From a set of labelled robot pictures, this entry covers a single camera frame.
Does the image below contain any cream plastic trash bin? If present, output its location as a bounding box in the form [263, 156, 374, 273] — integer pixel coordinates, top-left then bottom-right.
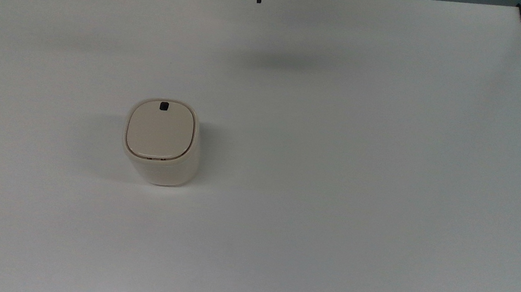
[117, 95, 207, 190]

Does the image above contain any beige trash bin lid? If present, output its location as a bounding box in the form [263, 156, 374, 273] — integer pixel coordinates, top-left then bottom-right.
[123, 97, 198, 163]

